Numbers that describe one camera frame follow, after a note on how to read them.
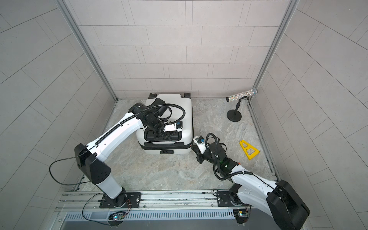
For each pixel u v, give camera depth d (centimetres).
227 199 71
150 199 72
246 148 88
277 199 40
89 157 43
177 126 63
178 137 71
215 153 59
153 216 74
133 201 71
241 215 68
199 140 67
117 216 64
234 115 105
